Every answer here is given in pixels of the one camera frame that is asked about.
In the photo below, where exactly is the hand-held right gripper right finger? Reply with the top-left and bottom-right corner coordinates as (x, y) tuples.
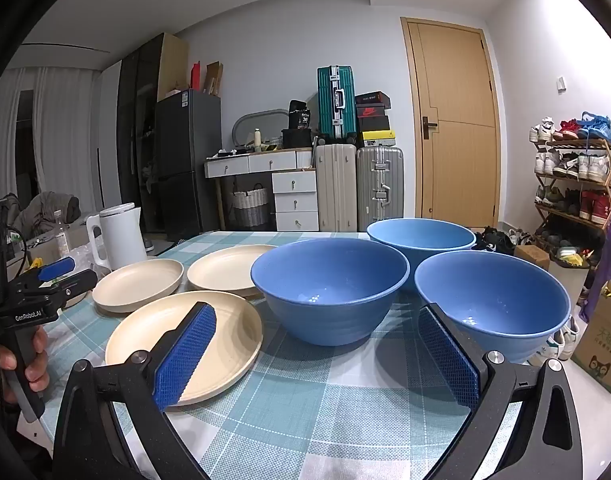
(417, 302), (583, 480)

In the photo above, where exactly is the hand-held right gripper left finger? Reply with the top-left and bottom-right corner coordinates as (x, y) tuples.
(52, 301), (218, 480)

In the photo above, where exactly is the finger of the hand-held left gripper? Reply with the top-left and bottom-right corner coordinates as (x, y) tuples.
(20, 256), (76, 286)
(10, 268), (99, 306)

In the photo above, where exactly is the cream plate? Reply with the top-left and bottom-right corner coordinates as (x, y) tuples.
(186, 244), (279, 298)
(92, 258), (185, 314)
(104, 290), (264, 407)

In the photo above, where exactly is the blue bowl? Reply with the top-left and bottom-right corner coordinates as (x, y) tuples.
(366, 217), (477, 292)
(250, 238), (411, 347)
(414, 250), (571, 365)

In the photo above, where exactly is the person's left hand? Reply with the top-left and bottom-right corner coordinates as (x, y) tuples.
(0, 327), (50, 406)

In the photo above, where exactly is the plain cardboard box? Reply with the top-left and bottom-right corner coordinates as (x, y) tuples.
(26, 225), (91, 273)

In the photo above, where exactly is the clear plastic bottle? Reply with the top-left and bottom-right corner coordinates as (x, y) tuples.
(53, 210), (71, 256)

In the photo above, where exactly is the dark jacket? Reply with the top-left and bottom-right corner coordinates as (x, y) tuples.
(13, 192), (81, 241)

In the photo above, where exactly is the white electric kettle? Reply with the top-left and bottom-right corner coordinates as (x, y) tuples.
(86, 202), (147, 277)

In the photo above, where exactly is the white green sneaker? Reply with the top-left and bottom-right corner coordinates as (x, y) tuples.
(527, 342), (561, 368)
(550, 316), (582, 361)

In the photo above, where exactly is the heap of black white shoes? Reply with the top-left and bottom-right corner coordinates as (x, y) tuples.
(473, 226), (536, 256)

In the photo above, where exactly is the teal checked tablecloth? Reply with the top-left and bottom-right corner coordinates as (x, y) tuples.
(38, 231), (523, 480)

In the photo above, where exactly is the small brown cardboard box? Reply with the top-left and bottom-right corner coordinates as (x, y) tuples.
(514, 244), (550, 271)

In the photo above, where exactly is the white curtain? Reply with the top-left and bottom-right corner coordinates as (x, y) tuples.
(6, 67), (104, 211)

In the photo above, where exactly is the white waste bin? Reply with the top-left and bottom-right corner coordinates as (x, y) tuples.
(548, 255), (591, 303)

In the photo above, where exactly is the cardboard box animal print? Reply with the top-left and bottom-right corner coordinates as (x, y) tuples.
(571, 280), (611, 395)

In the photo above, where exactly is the dark grey fridge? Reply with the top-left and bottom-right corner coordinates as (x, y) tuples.
(154, 89), (222, 242)

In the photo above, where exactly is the grey white woven basket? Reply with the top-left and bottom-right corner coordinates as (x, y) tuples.
(230, 183), (270, 228)

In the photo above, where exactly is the tall dark wardrobe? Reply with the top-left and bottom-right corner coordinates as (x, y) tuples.
(116, 33), (189, 235)

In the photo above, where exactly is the silver suitcase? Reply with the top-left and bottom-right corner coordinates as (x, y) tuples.
(356, 146), (405, 232)

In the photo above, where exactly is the purple plastic bag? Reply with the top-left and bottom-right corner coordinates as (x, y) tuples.
(580, 210), (611, 326)

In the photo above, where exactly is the white drawer unit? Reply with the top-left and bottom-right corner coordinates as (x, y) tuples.
(272, 170), (319, 232)

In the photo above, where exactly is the beige suitcase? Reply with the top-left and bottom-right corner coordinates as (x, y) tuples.
(315, 143), (358, 232)

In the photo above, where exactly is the white dressing table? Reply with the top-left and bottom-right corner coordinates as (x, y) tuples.
(206, 149), (313, 231)

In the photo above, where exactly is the yellow black box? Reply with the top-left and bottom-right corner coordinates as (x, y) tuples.
(360, 131), (397, 148)

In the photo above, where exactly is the wooden door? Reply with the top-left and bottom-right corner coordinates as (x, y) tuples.
(400, 16), (501, 228)

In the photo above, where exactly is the wooden shoe rack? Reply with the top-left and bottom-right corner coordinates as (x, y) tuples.
(533, 137), (611, 261)

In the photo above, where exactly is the oval mirror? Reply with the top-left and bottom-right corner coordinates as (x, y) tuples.
(234, 109), (290, 148)

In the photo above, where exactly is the shoe rack with shoes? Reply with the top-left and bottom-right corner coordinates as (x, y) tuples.
(529, 112), (611, 261)

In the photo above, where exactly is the brown carton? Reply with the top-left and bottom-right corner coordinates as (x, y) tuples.
(206, 61), (224, 97)

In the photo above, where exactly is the black bin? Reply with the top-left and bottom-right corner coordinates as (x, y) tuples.
(282, 128), (313, 150)

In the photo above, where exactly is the black paper bag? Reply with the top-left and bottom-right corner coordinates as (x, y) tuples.
(288, 100), (312, 131)

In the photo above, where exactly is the teal suitcase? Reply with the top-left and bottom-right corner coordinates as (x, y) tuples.
(317, 65), (357, 142)

